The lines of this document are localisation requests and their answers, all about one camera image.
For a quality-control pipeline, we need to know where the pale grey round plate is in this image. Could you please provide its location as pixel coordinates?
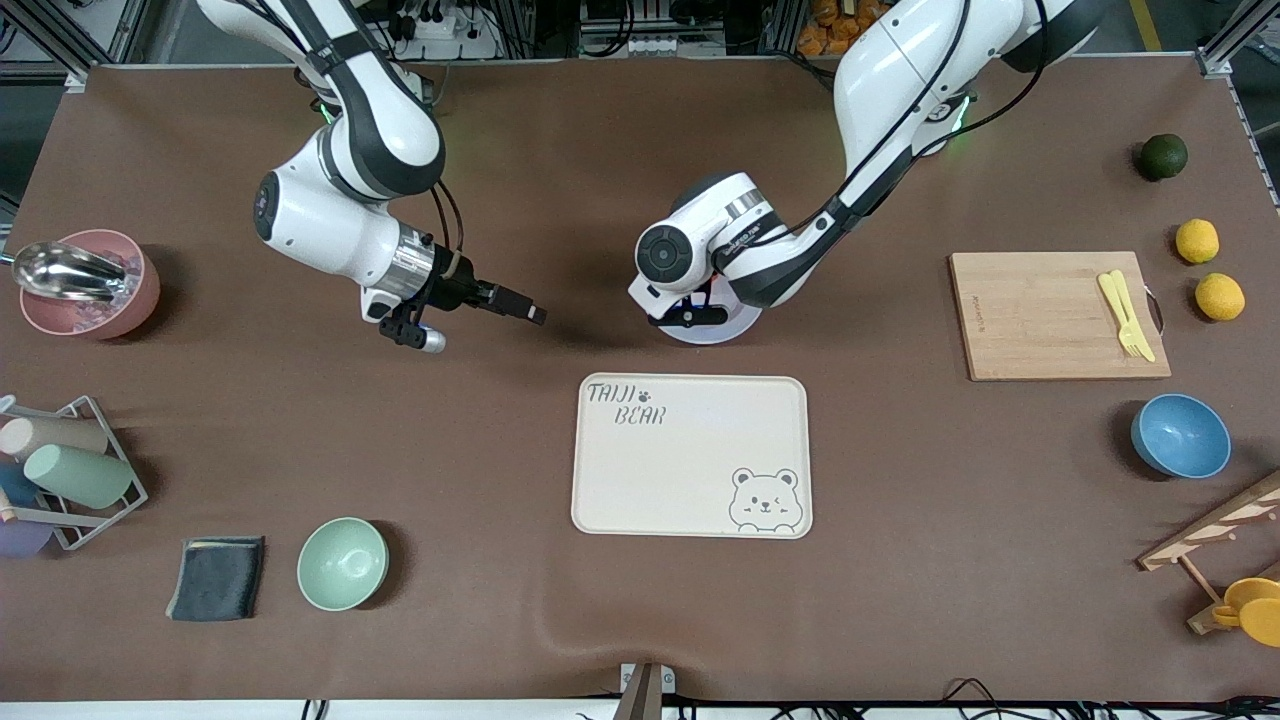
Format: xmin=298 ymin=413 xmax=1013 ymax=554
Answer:
xmin=663 ymin=298 xmax=767 ymax=346

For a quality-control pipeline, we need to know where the cream bear print tray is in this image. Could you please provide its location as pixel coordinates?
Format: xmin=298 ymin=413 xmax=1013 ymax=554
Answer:
xmin=571 ymin=373 xmax=814 ymax=540

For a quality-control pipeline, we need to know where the white power strip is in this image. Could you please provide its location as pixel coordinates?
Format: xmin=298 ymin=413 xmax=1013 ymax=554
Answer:
xmin=390 ymin=0 xmax=501 ymax=61
xmin=578 ymin=33 xmax=693 ymax=59

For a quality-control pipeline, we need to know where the mint green bowl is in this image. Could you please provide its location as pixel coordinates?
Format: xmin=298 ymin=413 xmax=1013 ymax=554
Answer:
xmin=297 ymin=517 xmax=389 ymax=612

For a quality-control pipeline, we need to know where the pile of orange packets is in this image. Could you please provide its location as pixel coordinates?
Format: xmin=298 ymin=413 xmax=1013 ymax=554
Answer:
xmin=797 ymin=0 xmax=873 ymax=57

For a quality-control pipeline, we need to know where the pink bowl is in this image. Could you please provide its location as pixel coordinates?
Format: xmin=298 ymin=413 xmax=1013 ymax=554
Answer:
xmin=20 ymin=229 xmax=161 ymax=341

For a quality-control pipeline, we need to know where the bamboo cutting board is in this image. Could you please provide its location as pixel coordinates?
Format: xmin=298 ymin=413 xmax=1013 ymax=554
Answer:
xmin=948 ymin=251 xmax=1173 ymax=383

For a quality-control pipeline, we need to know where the dark grey folded cloth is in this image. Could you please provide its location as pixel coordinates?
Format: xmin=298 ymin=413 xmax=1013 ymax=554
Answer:
xmin=166 ymin=536 xmax=266 ymax=622

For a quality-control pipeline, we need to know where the metal scoop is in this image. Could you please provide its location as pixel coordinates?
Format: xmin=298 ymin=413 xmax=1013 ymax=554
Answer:
xmin=12 ymin=241 xmax=131 ymax=303

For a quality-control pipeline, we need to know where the mint green cup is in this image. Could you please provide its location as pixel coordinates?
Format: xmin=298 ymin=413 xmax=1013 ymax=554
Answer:
xmin=24 ymin=443 xmax=135 ymax=509

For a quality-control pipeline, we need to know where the beige cup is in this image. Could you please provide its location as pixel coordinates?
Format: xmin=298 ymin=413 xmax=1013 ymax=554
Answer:
xmin=0 ymin=415 xmax=109 ymax=461

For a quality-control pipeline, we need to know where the yellow plastic fork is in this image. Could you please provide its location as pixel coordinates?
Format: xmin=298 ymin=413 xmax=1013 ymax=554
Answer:
xmin=1098 ymin=272 xmax=1143 ymax=358

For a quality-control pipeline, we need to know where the yellow plastic knife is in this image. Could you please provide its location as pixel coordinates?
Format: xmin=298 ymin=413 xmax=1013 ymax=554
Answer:
xmin=1112 ymin=270 xmax=1158 ymax=363

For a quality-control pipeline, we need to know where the blue cup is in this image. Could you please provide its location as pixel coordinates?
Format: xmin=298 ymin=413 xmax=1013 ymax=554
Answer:
xmin=0 ymin=462 xmax=41 ymax=507

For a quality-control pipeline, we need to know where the purple cup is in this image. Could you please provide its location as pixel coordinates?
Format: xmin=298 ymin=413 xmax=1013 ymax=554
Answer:
xmin=0 ymin=518 xmax=54 ymax=559

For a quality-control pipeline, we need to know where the dark green round fruit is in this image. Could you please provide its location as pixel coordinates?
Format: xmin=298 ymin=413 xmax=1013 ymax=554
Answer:
xmin=1140 ymin=133 xmax=1189 ymax=182

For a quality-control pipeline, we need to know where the blue bowl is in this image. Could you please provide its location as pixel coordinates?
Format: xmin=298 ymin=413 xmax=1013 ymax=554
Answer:
xmin=1131 ymin=393 xmax=1232 ymax=479

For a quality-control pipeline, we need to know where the yellow lemon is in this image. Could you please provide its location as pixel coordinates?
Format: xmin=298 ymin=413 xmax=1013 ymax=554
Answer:
xmin=1175 ymin=219 xmax=1221 ymax=265
xmin=1195 ymin=272 xmax=1246 ymax=322

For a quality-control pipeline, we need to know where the wooden dish rack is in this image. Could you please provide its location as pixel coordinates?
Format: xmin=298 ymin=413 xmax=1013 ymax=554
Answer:
xmin=1138 ymin=470 xmax=1280 ymax=636

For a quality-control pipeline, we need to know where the yellow cup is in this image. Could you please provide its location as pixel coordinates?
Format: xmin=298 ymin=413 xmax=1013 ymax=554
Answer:
xmin=1212 ymin=577 xmax=1280 ymax=648

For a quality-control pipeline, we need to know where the grey wire cup rack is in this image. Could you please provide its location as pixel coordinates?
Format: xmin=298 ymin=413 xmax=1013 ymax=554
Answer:
xmin=0 ymin=395 xmax=149 ymax=551

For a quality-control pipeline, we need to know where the metal table edge bracket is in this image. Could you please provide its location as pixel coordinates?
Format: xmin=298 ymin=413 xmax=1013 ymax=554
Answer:
xmin=618 ymin=662 xmax=677 ymax=720

